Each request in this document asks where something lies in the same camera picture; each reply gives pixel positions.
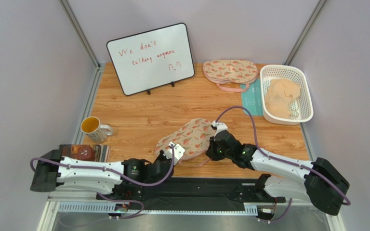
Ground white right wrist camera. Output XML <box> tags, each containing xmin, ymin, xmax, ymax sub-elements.
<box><xmin>211</xmin><ymin>121</ymin><xmax>228</xmax><ymax>138</ymax></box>

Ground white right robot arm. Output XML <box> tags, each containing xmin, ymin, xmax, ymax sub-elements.
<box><xmin>206</xmin><ymin>130</ymin><xmax>350</xmax><ymax>216</ymax></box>

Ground white plastic basket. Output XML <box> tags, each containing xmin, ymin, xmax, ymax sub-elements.
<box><xmin>260</xmin><ymin>64</ymin><xmax>314</xmax><ymax>125</ymax></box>

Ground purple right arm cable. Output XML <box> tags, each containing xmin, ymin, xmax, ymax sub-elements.
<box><xmin>215</xmin><ymin>106</ymin><xmax>351</xmax><ymax>206</ymax></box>

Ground beige bras in basket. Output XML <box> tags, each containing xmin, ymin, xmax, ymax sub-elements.
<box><xmin>264</xmin><ymin>78</ymin><xmax>301</xmax><ymax>119</ymax></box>

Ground aluminium frame rail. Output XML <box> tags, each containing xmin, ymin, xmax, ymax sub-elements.
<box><xmin>45</xmin><ymin>190</ymin><xmax>338</xmax><ymax>216</ymax></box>

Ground whiteboard with red writing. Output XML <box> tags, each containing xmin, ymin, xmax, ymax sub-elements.
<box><xmin>106</xmin><ymin>23</ymin><xmax>195</xmax><ymax>96</ymax></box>

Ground dark book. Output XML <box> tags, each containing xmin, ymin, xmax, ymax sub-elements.
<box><xmin>59</xmin><ymin>144</ymin><xmax>110</xmax><ymax>162</ymax></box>

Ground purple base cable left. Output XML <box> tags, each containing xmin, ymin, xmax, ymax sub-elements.
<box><xmin>96</xmin><ymin>192</ymin><xmax>145</xmax><ymax>220</ymax></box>

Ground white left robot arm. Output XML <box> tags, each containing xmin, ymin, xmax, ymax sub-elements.
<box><xmin>30</xmin><ymin>145</ymin><xmax>184</xmax><ymax>195</ymax></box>

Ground stacked floral laundry bags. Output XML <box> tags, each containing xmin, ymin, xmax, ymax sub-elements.
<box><xmin>202</xmin><ymin>59</ymin><xmax>259</xmax><ymax>93</ymax></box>

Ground teal card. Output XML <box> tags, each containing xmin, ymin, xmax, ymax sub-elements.
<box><xmin>241</xmin><ymin>79</ymin><xmax>263</xmax><ymax>116</ymax></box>

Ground floral mesh laundry bag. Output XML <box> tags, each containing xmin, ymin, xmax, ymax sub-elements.
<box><xmin>155</xmin><ymin>118</ymin><xmax>215</xmax><ymax>166</ymax></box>

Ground yellow patterned mug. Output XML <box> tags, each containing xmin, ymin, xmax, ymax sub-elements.
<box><xmin>80</xmin><ymin>116</ymin><xmax>114</xmax><ymax>143</ymax></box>

